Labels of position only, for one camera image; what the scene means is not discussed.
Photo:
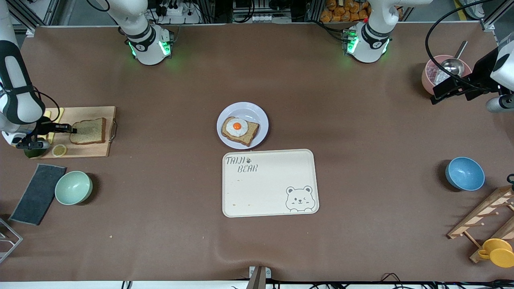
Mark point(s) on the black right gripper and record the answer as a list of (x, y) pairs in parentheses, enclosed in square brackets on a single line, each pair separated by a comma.
[(47, 128)]

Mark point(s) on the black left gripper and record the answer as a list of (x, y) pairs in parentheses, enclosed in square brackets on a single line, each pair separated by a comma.
[(483, 71)]

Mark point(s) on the plain brown bread slice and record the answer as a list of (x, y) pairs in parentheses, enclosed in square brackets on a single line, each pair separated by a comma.
[(90, 131)]

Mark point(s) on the white round plate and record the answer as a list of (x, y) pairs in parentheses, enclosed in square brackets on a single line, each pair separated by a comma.
[(257, 114)]

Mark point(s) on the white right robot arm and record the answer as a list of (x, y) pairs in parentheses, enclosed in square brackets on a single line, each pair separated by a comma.
[(146, 44)]

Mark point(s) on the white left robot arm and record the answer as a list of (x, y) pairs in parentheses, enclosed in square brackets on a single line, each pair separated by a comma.
[(371, 44)]

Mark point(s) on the yellow plastic knife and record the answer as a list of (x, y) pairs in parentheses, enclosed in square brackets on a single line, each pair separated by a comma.
[(59, 113)]

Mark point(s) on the lemon slice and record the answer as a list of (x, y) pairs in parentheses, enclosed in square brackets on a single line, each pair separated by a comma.
[(59, 150)]

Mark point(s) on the clear ice cubes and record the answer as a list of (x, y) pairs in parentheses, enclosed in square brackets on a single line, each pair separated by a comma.
[(433, 73)]

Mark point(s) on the metal scoop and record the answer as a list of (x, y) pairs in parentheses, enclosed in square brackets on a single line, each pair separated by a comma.
[(451, 66)]

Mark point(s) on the pink bowl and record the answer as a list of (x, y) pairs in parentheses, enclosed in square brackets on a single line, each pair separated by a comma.
[(427, 80)]

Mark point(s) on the wooden cutting board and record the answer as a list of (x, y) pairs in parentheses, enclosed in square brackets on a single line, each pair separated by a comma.
[(88, 150)]

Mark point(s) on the dark green avocado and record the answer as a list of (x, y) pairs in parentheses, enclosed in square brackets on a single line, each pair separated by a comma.
[(35, 153)]

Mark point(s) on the light green bowl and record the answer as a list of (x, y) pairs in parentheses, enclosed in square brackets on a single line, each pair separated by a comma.
[(73, 188)]

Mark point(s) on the dark grey cloth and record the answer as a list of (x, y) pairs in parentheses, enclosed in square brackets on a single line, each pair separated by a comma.
[(38, 194)]

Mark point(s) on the grey sneaker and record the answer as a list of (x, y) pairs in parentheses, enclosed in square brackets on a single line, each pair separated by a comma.
[(476, 8)]

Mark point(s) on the blue bowl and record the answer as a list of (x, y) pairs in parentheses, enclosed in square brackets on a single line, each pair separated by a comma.
[(465, 174)]

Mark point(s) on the orange snack bag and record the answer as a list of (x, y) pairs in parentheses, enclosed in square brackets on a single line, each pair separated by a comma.
[(345, 10)]

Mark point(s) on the wooden drying rack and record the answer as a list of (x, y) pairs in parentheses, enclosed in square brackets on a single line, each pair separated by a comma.
[(478, 218)]

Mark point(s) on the white power strip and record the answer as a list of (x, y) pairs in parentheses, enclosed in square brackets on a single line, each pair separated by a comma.
[(176, 14)]

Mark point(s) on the yellow cup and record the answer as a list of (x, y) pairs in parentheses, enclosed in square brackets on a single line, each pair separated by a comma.
[(500, 253)]

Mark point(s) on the fried egg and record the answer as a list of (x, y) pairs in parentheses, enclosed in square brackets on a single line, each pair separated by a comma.
[(236, 127)]

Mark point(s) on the bread slice under egg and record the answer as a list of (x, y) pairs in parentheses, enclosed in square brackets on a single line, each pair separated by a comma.
[(247, 136)]

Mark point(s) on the cream bear print tray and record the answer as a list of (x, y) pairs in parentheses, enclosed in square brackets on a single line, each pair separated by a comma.
[(269, 184)]

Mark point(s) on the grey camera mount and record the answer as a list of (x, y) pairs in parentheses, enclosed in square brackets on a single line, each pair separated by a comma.
[(258, 277)]

